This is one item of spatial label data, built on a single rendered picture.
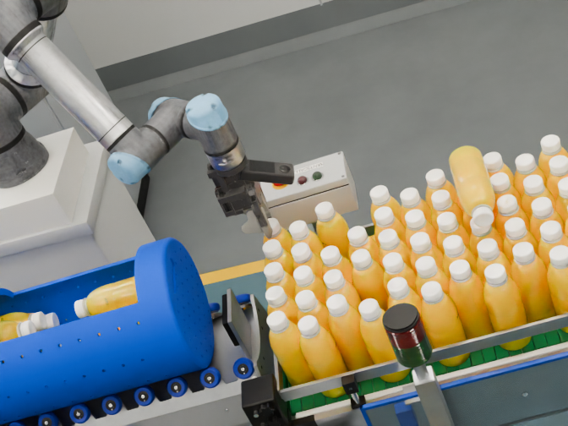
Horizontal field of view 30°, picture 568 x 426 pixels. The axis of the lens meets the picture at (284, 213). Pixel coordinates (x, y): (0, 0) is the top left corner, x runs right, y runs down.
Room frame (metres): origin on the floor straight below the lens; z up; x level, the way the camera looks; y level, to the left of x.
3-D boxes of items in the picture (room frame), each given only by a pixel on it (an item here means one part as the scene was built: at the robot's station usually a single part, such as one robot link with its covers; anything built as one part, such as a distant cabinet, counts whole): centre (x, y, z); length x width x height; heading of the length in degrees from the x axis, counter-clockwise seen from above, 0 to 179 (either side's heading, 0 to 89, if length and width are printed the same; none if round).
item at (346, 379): (1.41, 0.02, 0.94); 0.03 x 0.02 x 0.08; 78
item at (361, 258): (1.59, -0.10, 1.09); 0.04 x 0.04 x 0.02
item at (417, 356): (1.24, -0.11, 1.18); 0.06 x 0.06 x 0.05
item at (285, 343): (1.52, 0.10, 0.99); 0.07 x 0.07 x 0.19
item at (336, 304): (1.50, -0.02, 1.09); 0.04 x 0.04 x 0.02
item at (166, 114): (1.88, 0.13, 1.39); 0.11 x 0.11 x 0.08; 36
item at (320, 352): (1.48, 0.05, 0.99); 0.07 x 0.07 x 0.19
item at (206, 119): (1.81, 0.06, 1.39); 0.09 x 0.08 x 0.11; 36
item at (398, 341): (1.24, -0.11, 1.23); 0.06 x 0.06 x 0.04
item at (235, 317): (1.67, 0.19, 0.99); 0.10 x 0.02 x 0.12; 168
